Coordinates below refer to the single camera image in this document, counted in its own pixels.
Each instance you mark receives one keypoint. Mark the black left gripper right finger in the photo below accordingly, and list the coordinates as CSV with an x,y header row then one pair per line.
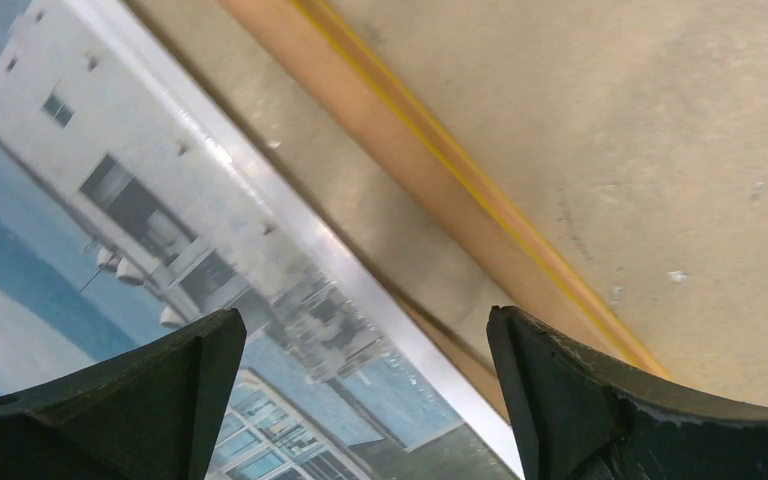
x,y
577,413

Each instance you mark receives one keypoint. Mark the clear acrylic sheet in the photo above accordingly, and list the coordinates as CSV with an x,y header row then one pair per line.
x,y
464,383

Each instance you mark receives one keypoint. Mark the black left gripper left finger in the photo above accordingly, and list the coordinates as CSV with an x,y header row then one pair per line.
x,y
151,413

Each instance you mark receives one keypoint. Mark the yellow wooden picture frame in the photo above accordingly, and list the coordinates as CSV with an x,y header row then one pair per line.
x,y
319,50

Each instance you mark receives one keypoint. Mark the building photo print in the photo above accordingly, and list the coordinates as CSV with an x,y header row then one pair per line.
x,y
116,228

